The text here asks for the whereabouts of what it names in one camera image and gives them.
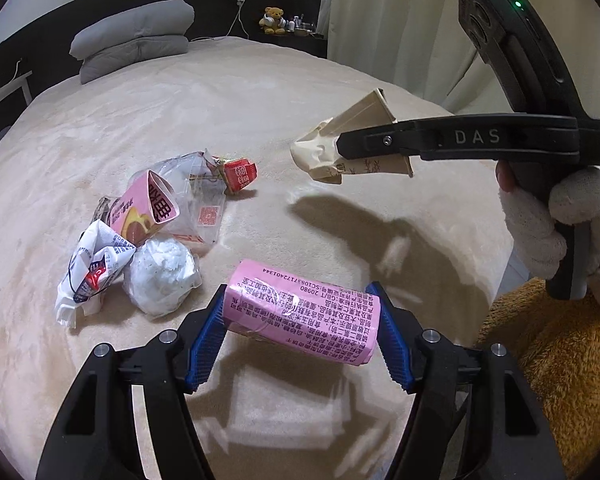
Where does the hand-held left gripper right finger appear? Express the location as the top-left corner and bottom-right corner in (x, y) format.
(365, 281), (568, 480)

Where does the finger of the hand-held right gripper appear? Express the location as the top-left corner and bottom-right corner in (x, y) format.
(336, 115), (581, 162)

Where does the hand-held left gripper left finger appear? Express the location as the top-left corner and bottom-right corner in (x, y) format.
(35, 287), (228, 480)

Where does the pink printed drink carton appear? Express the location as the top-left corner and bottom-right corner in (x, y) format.
(221, 259), (382, 367)

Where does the crushed beige drink carton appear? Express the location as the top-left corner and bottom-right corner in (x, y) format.
(290, 87), (415, 185)

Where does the person's right hand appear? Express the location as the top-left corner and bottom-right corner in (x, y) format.
(496, 160), (600, 281)

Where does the crumpled white plastic bag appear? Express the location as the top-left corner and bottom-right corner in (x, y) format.
(122, 236), (203, 317)

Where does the cream curtain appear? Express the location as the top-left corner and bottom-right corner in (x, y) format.
(325, 0), (521, 116)

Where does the clear plastic bag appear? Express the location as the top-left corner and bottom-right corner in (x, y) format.
(152, 149), (228, 256)

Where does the white blue-printed wrapper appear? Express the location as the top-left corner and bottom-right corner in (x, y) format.
(55, 219), (138, 330)

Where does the flattened pink carton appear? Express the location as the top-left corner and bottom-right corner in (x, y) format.
(105, 170), (183, 246)

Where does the orange fuzzy cloth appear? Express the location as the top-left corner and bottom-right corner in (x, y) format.
(475, 277), (600, 480)

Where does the brown snack wrapper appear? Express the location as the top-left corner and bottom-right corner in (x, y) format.
(96, 196), (118, 226)

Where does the small red carton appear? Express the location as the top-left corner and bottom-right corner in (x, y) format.
(212, 156), (257, 196)

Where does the black nightstand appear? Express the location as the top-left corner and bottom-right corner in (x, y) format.
(250, 30), (328, 58)

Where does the group of small bottles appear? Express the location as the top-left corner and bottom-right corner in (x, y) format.
(285, 12), (326, 38)

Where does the yellow teddy bear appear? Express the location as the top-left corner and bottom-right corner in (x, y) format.
(259, 6), (288, 36)

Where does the beige bed blanket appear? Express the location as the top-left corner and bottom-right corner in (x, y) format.
(0, 35), (516, 480)

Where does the flat grey pillow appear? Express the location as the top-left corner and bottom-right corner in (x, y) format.
(80, 35), (190, 85)

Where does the large grey pillow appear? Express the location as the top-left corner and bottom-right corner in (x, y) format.
(70, 0), (196, 58)

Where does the black headboard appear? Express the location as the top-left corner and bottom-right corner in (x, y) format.
(0, 0), (326, 96)

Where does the white charger cable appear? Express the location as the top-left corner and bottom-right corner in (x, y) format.
(195, 2), (251, 43)

